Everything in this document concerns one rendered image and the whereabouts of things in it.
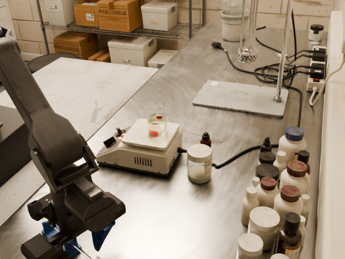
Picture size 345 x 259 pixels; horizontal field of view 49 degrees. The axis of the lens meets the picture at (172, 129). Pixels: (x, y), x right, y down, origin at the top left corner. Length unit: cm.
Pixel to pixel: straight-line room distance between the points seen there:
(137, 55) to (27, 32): 153
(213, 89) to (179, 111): 18
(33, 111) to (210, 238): 43
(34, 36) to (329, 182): 389
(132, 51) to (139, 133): 239
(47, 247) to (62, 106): 74
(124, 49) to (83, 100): 202
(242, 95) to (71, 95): 61
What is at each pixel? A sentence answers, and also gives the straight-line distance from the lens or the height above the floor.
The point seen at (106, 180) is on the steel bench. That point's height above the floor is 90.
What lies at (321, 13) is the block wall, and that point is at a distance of 329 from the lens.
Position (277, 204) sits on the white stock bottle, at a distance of 78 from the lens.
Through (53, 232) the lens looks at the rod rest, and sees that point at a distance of 85.
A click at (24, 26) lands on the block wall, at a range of 444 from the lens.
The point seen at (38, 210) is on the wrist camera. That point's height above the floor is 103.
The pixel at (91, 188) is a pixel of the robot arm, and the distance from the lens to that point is 57.
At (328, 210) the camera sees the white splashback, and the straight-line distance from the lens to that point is 75.
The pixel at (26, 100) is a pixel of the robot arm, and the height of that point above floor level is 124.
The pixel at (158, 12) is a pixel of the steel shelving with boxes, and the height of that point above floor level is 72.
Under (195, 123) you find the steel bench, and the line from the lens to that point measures 117.
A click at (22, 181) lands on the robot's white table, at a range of 102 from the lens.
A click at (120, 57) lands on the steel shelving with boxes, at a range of 339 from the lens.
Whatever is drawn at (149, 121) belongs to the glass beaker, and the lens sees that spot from 91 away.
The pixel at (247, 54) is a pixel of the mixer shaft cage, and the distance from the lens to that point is 123.
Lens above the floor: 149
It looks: 31 degrees down
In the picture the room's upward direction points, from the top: 2 degrees counter-clockwise
